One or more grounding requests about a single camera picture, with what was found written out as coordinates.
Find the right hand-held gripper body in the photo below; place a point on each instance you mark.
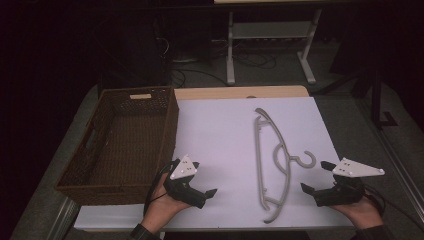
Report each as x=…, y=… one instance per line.
x=343, y=195

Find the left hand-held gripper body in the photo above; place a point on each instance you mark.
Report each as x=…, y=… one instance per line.
x=181, y=193

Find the grey plastic clothes hanger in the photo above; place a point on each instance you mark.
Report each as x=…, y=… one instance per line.
x=258, y=156

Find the brown woven basket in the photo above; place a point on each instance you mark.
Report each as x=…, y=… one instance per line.
x=133, y=146

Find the person's right hand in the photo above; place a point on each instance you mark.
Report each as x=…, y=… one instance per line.
x=363, y=213

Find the person's left hand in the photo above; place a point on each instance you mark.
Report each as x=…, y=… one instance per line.
x=160, y=210

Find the white table mat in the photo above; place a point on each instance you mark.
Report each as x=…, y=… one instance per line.
x=220, y=140

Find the dark metal stand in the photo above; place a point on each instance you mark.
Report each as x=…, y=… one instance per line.
x=376, y=100

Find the aluminium rail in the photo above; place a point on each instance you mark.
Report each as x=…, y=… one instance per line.
x=63, y=220
x=400, y=160

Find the white metal desk frame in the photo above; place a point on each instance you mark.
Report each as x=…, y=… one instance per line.
x=230, y=50

